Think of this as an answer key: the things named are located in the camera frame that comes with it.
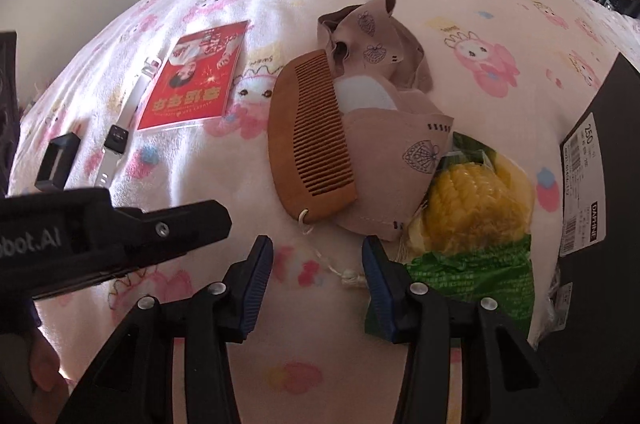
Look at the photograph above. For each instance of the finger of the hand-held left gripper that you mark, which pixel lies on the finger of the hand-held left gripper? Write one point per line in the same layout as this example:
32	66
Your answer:
56	164
190	229

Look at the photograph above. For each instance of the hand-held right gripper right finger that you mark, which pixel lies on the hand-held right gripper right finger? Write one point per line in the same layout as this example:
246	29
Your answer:
376	289

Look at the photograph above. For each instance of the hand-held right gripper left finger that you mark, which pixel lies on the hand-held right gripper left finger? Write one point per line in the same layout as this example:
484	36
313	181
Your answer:
257	289

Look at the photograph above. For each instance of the white smartwatch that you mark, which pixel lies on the white smartwatch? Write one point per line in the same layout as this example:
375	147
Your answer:
117	139

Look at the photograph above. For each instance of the packaged yellow corn cob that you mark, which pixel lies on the packaged yellow corn cob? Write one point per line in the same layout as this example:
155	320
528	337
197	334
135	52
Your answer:
465	214

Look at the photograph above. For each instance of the beige printed face mask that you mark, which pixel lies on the beige printed face mask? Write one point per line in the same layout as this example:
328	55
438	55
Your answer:
395	159
380	39

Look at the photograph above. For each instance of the wooden comb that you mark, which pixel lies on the wooden comb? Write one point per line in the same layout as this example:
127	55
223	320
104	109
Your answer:
300	134

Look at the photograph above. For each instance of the red printed booklet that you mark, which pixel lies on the red printed booklet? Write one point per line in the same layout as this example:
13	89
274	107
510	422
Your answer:
195	79

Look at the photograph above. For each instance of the black shoe box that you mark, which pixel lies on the black shoe box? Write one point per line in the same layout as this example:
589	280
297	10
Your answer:
605	204

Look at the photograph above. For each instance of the person's left hand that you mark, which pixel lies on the person's left hand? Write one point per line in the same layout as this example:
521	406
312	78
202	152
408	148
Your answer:
47	366

